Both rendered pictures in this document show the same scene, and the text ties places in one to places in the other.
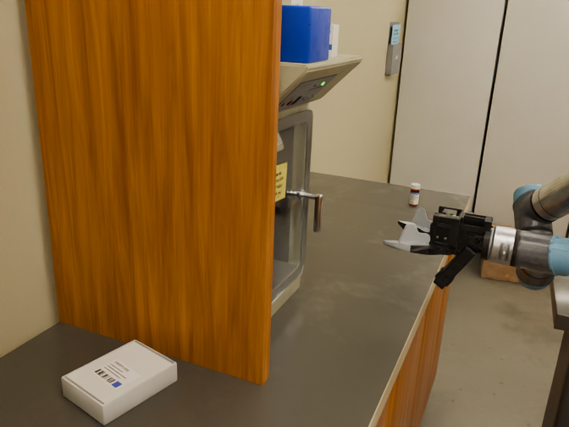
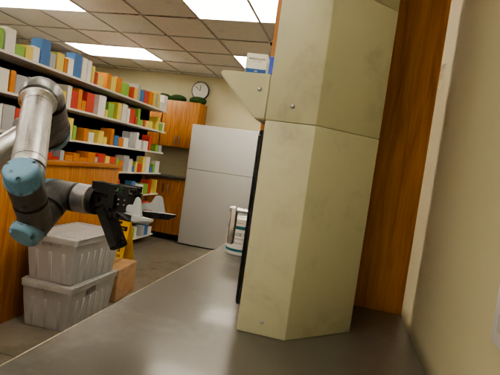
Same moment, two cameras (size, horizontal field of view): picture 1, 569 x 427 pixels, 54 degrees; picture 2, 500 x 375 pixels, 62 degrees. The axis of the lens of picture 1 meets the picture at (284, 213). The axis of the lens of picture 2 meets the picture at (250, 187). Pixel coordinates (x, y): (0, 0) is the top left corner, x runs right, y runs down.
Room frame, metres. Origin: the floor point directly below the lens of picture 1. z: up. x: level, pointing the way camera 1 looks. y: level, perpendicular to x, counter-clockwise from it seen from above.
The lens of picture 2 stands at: (2.16, -0.22, 1.31)
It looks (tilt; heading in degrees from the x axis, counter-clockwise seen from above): 3 degrees down; 170
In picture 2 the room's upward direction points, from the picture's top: 8 degrees clockwise
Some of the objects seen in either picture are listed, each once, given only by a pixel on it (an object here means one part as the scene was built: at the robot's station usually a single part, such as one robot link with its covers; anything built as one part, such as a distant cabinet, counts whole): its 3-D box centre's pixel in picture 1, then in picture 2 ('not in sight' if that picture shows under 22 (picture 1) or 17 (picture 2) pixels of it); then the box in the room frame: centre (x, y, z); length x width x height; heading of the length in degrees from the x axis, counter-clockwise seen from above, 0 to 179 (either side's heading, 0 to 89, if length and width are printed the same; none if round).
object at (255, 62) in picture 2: (323, 40); (257, 68); (1.16, -0.06, 1.54); 0.05 x 0.05 x 0.06; 74
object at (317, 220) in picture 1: (311, 211); (239, 225); (1.21, -0.06, 1.17); 0.05 x 0.03 x 0.10; 67
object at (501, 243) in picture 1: (500, 246); (87, 199); (1.04, -0.44, 1.17); 0.08 x 0.05 x 0.08; 157
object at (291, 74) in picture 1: (308, 84); (257, 106); (1.10, -0.04, 1.46); 0.32 x 0.11 x 0.10; 157
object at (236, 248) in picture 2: not in sight; (242, 235); (0.47, 0.09, 1.02); 0.13 x 0.13 x 0.15
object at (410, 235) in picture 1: (408, 235); (158, 207); (1.07, -0.25, 1.17); 0.09 x 0.03 x 0.06; 97
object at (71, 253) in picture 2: not in sight; (76, 251); (-1.06, -0.87, 0.49); 0.60 x 0.42 x 0.33; 157
